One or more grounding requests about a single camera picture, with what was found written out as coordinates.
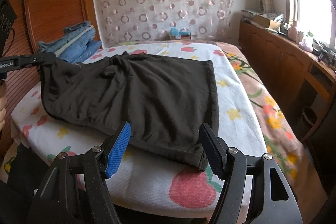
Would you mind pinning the cardboard box on cabinet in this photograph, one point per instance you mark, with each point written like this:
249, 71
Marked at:
266, 23

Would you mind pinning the black shorts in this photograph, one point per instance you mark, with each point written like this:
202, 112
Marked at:
165, 100

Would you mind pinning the person's left hand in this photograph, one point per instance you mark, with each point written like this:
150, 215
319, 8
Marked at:
3, 100

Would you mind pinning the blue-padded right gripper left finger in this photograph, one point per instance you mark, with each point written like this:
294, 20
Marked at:
74, 188

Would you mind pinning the wooden side cabinet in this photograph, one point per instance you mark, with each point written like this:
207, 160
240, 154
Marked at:
303, 87

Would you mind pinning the folded blue jeans stack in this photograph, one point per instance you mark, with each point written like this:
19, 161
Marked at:
77, 44

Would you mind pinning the pink floral blanket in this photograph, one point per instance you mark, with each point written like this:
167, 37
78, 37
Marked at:
280, 140

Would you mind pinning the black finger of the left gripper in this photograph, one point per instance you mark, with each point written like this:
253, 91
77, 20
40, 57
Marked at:
36, 60

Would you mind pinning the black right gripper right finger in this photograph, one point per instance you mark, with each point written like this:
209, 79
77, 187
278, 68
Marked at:
271, 199

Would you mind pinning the pink bottle on cabinet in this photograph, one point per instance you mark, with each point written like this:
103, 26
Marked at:
292, 31

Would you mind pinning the wooden louvered wardrobe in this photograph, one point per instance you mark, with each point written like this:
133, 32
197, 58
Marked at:
44, 16

